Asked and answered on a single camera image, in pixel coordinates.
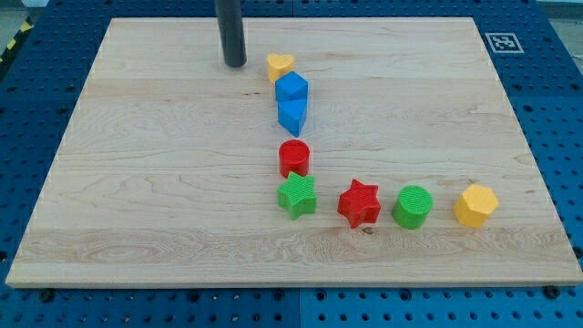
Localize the yellow heart block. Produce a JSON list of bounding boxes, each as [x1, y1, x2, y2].
[[266, 53, 295, 84]]

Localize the black bolt front right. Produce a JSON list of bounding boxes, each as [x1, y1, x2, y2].
[[543, 285, 561, 300]]

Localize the yellow hexagon block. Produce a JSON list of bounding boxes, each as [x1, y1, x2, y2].
[[453, 184, 499, 229]]

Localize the white fiducial marker tag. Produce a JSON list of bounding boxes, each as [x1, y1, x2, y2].
[[486, 32, 524, 54]]

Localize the red star block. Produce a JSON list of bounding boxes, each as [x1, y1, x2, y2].
[[337, 179, 382, 229]]

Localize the green star block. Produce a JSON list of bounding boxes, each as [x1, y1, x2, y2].
[[277, 171, 318, 220]]

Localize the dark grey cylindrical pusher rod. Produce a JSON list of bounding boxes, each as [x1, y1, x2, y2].
[[215, 0, 247, 67]]

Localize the blue triangular block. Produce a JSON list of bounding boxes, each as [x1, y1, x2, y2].
[[278, 99, 308, 137]]

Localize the light wooden board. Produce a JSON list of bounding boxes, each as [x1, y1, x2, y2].
[[6, 17, 582, 289]]

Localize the black bolt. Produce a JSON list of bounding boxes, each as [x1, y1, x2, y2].
[[543, 285, 561, 300], [38, 289, 55, 303]]

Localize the black bolt front left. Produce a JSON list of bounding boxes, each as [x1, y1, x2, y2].
[[38, 289, 55, 303]]

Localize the green cylinder block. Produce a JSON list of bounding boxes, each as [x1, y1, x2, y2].
[[392, 185, 434, 230]]

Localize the red cylinder block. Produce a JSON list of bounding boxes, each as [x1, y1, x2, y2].
[[278, 139, 311, 178]]

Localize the blue cube block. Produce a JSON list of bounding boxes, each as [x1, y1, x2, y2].
[[275, 71, 309, 102]]

